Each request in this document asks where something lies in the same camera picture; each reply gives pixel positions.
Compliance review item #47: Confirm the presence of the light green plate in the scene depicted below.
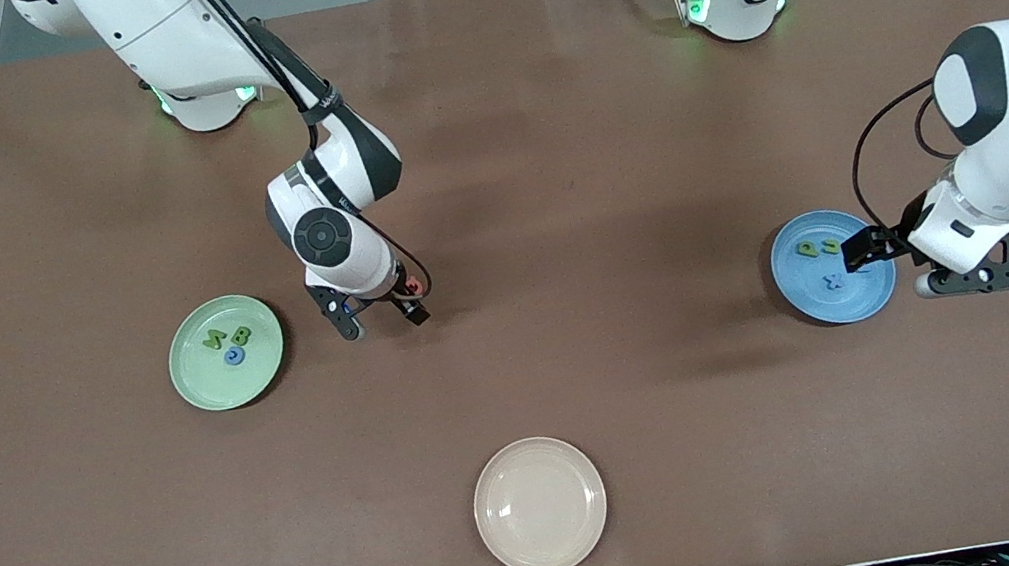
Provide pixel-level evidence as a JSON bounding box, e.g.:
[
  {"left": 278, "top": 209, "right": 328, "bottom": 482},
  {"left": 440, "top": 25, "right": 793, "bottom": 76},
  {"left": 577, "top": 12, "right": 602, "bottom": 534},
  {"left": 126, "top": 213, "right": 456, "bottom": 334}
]
[{"left": 160, "top": 288, "right": 293, "bottom": 418}]

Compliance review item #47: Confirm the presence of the blue plate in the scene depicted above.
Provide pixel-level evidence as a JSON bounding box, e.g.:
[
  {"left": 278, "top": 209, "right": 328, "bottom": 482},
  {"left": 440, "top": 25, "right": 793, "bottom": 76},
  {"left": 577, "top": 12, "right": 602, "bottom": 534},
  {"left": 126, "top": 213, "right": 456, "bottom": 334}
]
[{"left": 763, "top": 200, "right": 903, "bottom": 334}]

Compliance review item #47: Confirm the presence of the brown table mat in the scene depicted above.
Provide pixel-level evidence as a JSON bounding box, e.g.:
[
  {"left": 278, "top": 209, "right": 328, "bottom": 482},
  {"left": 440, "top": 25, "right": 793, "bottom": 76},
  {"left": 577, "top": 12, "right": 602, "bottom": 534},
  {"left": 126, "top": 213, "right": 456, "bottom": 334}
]
[{"left": 0, "top": 0, "right": 1009, "bottom": 566}]

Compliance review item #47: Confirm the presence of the beige plate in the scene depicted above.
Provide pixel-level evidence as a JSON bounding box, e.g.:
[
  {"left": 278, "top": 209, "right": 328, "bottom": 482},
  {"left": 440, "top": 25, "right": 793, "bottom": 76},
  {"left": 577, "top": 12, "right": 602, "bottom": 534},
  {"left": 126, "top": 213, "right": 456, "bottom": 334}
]
[{"left": 464, "top": 427, "right": 618, "bottom": 566}]

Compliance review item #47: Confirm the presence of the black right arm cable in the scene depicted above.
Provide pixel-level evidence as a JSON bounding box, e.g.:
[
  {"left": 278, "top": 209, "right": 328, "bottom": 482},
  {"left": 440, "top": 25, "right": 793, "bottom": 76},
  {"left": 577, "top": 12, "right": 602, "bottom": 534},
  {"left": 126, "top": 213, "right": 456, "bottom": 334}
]
[{"left": 181, "top": 0, "right": 434, "bottom": 329}]

